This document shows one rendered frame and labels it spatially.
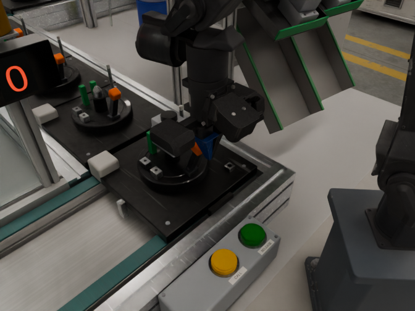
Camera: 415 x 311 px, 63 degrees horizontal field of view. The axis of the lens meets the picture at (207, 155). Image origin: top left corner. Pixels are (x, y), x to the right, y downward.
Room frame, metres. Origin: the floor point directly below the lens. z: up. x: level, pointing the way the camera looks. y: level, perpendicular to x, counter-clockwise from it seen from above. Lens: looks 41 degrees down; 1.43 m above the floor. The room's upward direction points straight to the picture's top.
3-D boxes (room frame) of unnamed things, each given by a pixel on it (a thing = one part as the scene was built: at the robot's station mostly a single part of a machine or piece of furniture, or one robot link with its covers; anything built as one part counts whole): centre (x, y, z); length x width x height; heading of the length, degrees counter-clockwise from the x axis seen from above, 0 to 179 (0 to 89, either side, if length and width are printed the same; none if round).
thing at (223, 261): (0.29, -0.03, 0.96); 0.04 x 0.04 x 0.02
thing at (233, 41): (0.43, 0.00, 1.24); 0.09 x 0.06 x 0.07; 58
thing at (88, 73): (0.85, 0.43, 1.01); 0.24 x 0.24 x 0.13; 46
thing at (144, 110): (0.68, 0.25, 1.01); 0.24 x 0.24 x 0.13; 46
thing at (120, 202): (0.41, 0.16, 0.95); 0.01 x 0.01 x 0.04; 46
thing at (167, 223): (0.50, 0.07, 0.96); 0.24 x 0.24 x 0.02; 46
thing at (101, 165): (0.50, 0.21, 0.97); 0.05 x 0.05 x 0.04; 46
